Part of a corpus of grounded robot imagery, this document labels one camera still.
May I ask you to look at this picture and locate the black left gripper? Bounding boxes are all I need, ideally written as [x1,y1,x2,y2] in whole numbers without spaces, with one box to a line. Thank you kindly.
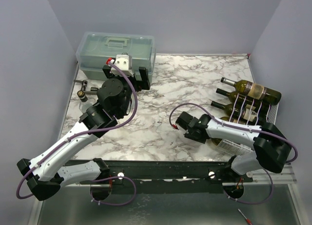
[104,66,150,117]

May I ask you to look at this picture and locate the green wine bottle silver neck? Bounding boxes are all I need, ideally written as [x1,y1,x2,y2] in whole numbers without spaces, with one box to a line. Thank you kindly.
[210,138,229,146]

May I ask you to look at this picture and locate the green wine bottle tan label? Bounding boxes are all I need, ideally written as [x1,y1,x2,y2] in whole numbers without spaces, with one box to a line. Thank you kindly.
[220,116,246,124]

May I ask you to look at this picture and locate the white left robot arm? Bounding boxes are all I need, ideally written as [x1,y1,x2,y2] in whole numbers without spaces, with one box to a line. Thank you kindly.
[17,62,150,201]

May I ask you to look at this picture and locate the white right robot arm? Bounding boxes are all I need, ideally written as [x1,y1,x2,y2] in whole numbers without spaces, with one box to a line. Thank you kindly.
[175,112,291,182]

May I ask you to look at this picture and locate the clear flat liquor bottle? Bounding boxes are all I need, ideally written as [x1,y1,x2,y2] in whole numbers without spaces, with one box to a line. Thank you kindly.
[77,90,88,108]

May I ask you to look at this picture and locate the wine bottle on rack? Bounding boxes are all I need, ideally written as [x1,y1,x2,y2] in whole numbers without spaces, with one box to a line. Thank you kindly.
[216,88,245,103]
[220,77,282,105]

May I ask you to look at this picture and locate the top wine bottle on rack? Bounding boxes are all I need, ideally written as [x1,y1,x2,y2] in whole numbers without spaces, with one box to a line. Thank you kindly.
[220,77,282,105]

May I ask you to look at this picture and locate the translucent green storage box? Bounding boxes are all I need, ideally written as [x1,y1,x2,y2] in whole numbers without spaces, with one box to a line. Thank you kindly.
[76,32,156,81]

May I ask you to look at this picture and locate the black metal pipe fitting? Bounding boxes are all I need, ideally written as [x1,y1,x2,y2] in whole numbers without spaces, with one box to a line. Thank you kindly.
[74,79,100,95]

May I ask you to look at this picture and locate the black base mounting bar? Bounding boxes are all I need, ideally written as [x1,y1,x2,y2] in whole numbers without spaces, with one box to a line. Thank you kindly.
[65,159,254,195]

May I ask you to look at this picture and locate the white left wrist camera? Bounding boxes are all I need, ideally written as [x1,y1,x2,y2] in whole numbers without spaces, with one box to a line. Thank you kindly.
[106,54,134,77]

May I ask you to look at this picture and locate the white wire wine rack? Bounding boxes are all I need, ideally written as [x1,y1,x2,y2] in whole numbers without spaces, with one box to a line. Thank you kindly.
[211,95,276,156]

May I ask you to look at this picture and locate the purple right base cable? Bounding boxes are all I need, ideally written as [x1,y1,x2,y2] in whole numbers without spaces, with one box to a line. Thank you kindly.
[223,171,274,205]

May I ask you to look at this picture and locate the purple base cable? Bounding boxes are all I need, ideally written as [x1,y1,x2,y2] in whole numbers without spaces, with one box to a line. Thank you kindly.
[223,171,274,205]
[91,176,137,206]

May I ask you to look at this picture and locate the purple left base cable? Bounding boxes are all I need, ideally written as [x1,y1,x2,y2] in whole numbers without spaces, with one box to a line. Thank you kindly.
[91,176,137,206]

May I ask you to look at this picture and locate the red handled screwdriver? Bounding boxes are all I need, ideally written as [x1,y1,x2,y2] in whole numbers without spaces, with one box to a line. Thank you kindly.
[238,209,253,225]

